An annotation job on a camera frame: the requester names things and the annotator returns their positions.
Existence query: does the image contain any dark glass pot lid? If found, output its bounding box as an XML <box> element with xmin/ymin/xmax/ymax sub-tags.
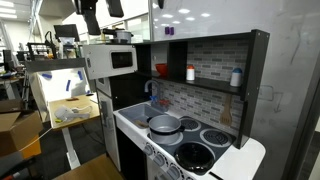
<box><xmin>173</xmin><ymin>141</ymin><xmax>216</xmax><ymax>175</ymax></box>

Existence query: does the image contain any large silver pot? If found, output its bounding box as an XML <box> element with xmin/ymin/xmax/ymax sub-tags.
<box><xmin>102</xmin><ymin>28</ymin><xmax>135</xmax><ymax>44</ymax></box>

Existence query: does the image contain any grey toy pot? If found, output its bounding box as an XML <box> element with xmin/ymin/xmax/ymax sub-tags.
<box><xmin>147</xmin><ymin>114</ymin><xmax>186</xmax><ymax>145</ymax></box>

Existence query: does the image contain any black monitor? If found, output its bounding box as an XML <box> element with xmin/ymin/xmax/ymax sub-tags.
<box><xmin>53</xmin><ymin>23</ymin><xmax>81</xmax><ymax>43</ymax></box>

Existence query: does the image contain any white microwave door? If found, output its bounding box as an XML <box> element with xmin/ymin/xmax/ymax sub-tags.
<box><xmin>82</xmin><ymin>44</ymin><xmax>138</xmax><ymax>81</ymax></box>

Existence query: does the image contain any white foam board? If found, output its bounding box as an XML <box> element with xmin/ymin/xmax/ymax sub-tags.
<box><xmin>27</xmin><ymin>67</ymin><xmax>97</xmax><ymax>123</ymax></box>

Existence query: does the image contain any red bowl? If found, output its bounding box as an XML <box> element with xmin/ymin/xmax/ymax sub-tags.
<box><xmin>155</xmin><ymin>63</ymin><xmax>169</xmax><ymax>77</ymax></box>

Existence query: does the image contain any grey toy faucet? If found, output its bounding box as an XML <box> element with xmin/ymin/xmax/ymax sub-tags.
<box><xmin>144</xmin><ymin>79</ymin><xmax>171</xmax><ymax>112</ymax></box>

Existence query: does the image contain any wooden desk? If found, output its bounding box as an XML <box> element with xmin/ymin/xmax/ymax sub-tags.
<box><xmin>48</xmin><ymin>94</ymin><xmax>101</xmax><ymax>170</ymax></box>

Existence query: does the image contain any white shaker orange cap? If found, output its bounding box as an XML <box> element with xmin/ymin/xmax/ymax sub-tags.
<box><xmin>185</xmin><ymin>64</ymin><xmax>196</xmax><ymax>82</ymax></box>

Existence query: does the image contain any wooden spoon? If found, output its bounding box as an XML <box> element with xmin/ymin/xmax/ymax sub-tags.
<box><xmin>134</xmin><ymin>119</ymin><xmax>150</xmax><ymax>129</ymax></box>

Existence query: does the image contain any cardboard box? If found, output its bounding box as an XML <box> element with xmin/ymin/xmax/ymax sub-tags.
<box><xmin>0</xmin><ymin>99</ymin><xmax>45</xmax><ymax>158</ymax></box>

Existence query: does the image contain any white shaker blue cap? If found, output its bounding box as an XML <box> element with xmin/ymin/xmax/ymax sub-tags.
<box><xmin>229</xmin><ymin>67</ymin><xmax>244</xmax><ymax>88</ymax></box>

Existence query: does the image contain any grey stove knob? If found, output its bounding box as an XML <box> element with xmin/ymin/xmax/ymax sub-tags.
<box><xmin>143</xmin><ymin>143</ymin><xmax>155</xmax><ymax>157</ymax></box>
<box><xmin>166</xmin><ymin>163</ymin><xmax>183</xmax><ymax>180</ymax></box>
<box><xmin>153</xmin><ymin>152</ymin><xmax>168</xmax><ymax>167</ymax></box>

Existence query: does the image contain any slotted wooden spatula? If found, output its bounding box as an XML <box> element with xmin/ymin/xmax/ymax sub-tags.
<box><xmin>219</xmin><ymin>94</ymin><xmax>234</xmax><ymax>127</ymax></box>

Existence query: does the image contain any white and black toy kitchen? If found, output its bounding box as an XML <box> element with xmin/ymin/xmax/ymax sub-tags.
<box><xmin>81</xmin><ymin>29</ymin><xmax>271</xmax><ymax>180</ymax></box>

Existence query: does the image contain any grey fridge door handle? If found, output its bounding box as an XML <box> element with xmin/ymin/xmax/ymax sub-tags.
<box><xmin>100</xmin><ymin>100</ymin><xmax>110</xmax><ymax>128</ymax></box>

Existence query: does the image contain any white cable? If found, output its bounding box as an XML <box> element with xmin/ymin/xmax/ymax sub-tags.
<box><xmin>18</xmin><ymin>126</ymin><xmax>55</xmax><ymax>153</ymax></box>

